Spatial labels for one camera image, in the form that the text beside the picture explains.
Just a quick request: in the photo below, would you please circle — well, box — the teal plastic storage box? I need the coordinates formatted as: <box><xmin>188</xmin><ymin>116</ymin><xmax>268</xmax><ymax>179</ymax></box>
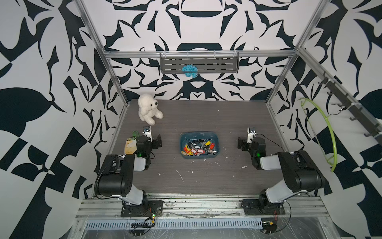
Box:
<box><xmin>180</xmin><ymin>131</ymin><xmax>220</xmax><ymax>159</ymax></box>

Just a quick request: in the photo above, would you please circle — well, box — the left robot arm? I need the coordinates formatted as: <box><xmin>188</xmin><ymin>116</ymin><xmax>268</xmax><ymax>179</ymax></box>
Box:
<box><xmin>94</xmin><ymin>126</ymin><xmax>162</xmax><ymax>209</ymax></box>

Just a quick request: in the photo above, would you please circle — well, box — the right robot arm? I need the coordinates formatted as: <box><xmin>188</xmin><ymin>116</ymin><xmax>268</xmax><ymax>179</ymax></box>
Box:
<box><xmin>237</xmin><ymin>127</ymin><xmax>327</xmax><ymax>215</ymax></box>

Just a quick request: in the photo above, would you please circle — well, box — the yellow sponge packet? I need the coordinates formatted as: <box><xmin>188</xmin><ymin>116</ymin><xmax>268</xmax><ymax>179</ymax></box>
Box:
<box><xmin>124</xmin><ymin>137</ymin><xmax>137</xmax><ymax>155</ymax></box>

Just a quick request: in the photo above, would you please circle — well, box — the white teddy bear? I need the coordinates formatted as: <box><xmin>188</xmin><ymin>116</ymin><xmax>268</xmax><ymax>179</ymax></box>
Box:
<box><xmin>137</xmin><ymin>94</ymin><xmax>164</xmax><ymax>126</ymax></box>

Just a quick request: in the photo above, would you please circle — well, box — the teal scrunchie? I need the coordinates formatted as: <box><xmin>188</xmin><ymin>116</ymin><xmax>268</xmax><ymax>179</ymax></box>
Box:
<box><xmin>182</xmin><ymin>65</ymin><xmax>198</xmax><ymax>78</ymax></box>

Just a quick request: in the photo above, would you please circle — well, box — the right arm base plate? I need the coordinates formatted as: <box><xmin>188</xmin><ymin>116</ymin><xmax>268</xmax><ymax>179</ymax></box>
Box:
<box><xmin>240</xmin><ymin>199</ymin><xmax>286</xmax><ymax>216</ymax></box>

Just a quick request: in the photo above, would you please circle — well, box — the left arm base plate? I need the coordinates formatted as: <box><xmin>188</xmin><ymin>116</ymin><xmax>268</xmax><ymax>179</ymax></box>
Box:
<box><xmin>120</xmin><ymin>200</ymin><xmax>163</xmax><ymax>218</ymax></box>

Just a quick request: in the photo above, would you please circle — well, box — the green hose loop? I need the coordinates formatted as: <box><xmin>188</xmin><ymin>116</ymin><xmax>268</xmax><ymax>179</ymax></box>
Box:
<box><xmin>299</xmin><ymin>97</ymin><xmax>338</xmax><ymax>173</ymax></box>

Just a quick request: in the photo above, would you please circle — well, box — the grey slotted wall shelf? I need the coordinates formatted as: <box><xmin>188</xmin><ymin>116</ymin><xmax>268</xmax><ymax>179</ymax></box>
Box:
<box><xmin>159</xmin><ymin>54</ymin><xmax>239</xmax><ymax>74</ymax></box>

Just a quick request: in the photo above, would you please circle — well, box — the white slotted cable duct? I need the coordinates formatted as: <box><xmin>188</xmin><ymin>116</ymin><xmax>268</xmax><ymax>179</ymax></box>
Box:
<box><xmin>85</xmin><ymin>218</ymin><xmax>263</xmax><ymax>230</ymax></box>

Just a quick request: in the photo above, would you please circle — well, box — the dark wall hook rail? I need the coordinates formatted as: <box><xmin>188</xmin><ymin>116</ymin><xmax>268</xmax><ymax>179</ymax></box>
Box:
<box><xmin>320</xmin><ymin>71</ymin><xmax>382</xmax><ymax>145</ymax></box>

